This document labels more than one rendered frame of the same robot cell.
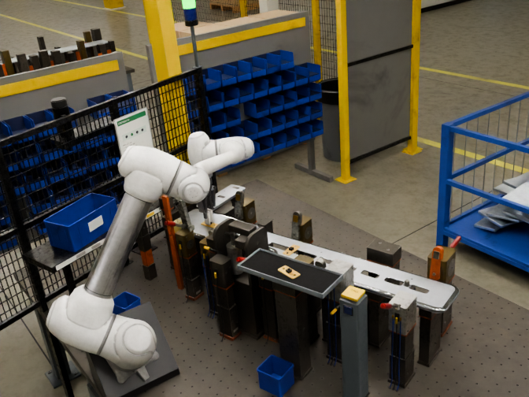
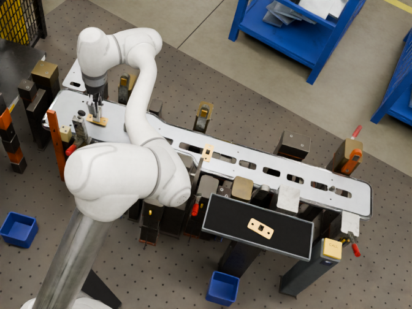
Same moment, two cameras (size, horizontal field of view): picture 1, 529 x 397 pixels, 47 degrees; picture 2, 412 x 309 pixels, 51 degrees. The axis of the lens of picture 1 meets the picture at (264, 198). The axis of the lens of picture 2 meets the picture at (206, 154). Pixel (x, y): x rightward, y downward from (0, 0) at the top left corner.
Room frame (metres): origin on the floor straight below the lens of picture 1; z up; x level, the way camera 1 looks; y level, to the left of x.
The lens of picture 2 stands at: (1.47, 0.55, 2.46)
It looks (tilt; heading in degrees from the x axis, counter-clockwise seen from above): 56 degrees down; 320
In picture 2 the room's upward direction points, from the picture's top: 18 degrees clockwise
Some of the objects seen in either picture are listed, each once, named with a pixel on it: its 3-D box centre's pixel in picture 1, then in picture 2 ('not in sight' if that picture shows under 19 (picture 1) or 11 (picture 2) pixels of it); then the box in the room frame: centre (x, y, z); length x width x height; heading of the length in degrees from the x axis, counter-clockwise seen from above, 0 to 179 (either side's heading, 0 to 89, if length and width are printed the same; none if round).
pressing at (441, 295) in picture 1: (296, 251); (212, 153); (2.22, -0.11, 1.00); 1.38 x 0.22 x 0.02; 51
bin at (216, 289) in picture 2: (275, 376); (222, 289); (1.75, 0.02, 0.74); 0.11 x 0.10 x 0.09; 51
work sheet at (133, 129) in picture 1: (135, 141); not in sight; (2.94, 0.63, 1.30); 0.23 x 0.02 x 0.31; 141
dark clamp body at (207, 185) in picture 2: (270, 299); (198, 213); (2.04, 0.01, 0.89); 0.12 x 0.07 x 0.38; 141
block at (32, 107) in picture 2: (176, 238); (41, 121); (2.69, 0.47, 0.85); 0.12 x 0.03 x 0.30; 141
